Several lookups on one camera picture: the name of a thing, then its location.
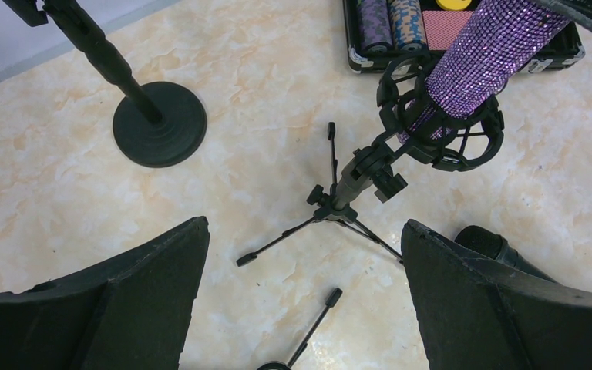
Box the black round-base mic stand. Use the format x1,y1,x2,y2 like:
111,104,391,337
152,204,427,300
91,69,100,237
6,0,207,168

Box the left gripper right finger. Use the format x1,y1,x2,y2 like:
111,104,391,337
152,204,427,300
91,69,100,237
401,220,592,369

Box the black poker chip case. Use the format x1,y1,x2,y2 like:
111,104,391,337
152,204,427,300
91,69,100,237
341,0,586,76

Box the tripod stand with shock mount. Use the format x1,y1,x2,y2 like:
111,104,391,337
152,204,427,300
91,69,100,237
236,52,504,267

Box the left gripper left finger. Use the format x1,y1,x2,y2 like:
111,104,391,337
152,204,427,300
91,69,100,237
0,216,210,369

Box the purple glitter microphone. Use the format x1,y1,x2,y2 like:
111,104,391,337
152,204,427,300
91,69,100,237
412,1,570,130

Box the black tripod clip stand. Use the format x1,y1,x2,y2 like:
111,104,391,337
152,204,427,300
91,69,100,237
254,287,344,370

